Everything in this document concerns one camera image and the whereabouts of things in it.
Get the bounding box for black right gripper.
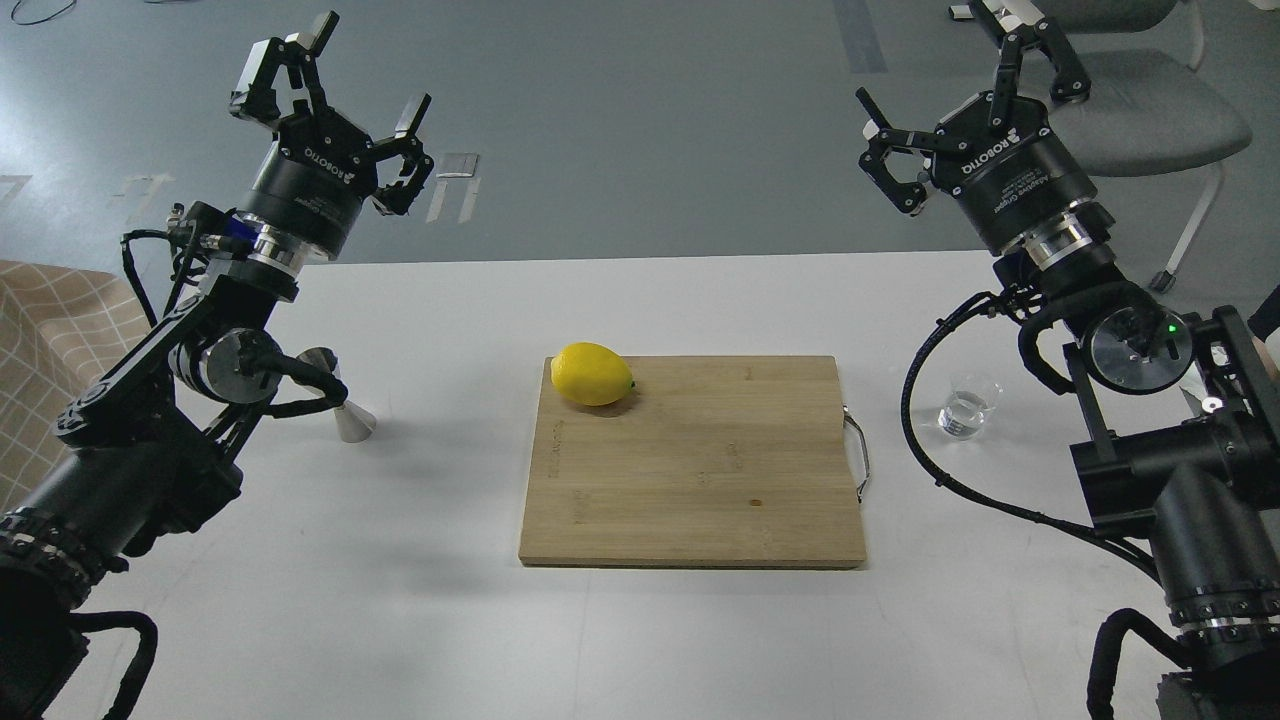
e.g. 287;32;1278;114
856;1;1097;252

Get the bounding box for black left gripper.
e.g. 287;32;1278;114
229;12;434;260

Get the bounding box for steel double jigger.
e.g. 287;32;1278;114
296;347;378;443

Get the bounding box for clear glass cup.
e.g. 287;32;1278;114
937;372;1005;441

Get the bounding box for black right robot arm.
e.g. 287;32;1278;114
858;1;1277;719

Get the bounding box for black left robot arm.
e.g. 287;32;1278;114
3;12;434;719

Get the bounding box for grey office chair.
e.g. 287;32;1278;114
1018;1;1252;292

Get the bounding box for yellow lemon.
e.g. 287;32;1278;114
550;342;635;407

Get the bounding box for bamboo cutting board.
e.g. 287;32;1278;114
518;355;868;570

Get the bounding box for black floor cable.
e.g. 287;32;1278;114
8;0;79;27

